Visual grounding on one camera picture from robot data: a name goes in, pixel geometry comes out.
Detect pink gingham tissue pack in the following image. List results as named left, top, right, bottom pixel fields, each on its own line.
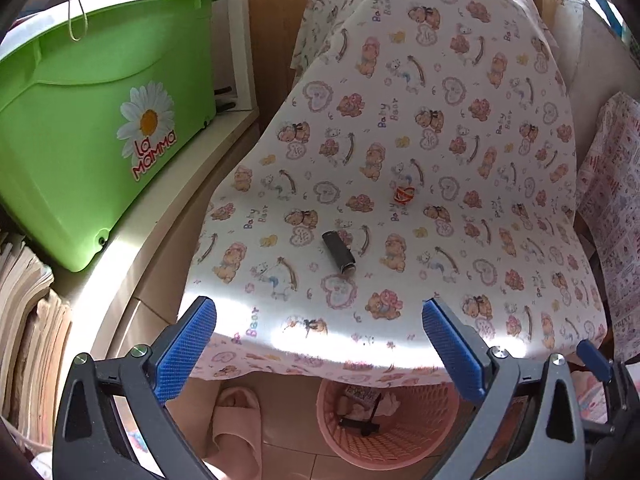
left=343, top=385, right=380, bottom=406

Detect pink floral clothing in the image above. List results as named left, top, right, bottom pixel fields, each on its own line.
left=570, top=370, right=608, bottom=424

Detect pink mesh waste basket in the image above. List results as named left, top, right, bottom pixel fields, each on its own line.
left=316, top=379, right=460, bottom=471

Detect pink slipper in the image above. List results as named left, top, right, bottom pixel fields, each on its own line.
left=206, top=387, right=262, bottom=480

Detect stack of papers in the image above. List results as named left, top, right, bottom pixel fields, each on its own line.
left=1, top=231, right=70, bottom=452

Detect print pattern cloth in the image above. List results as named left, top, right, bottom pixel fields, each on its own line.
left=577, top=92, right=640, bottom=361

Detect black lighter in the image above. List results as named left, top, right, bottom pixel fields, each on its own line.
left=322, top=231, right=356, bottom=276

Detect small red candy wrapper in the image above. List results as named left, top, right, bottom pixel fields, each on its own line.
left=394, top=186, right=416, bottom=205

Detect bear print chair cover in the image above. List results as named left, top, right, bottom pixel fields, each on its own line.
left=184, top=0, right=606, bottom=387

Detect green plastic storage box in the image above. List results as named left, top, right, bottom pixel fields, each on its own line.
left=1, top=0, right=216, bottom=272

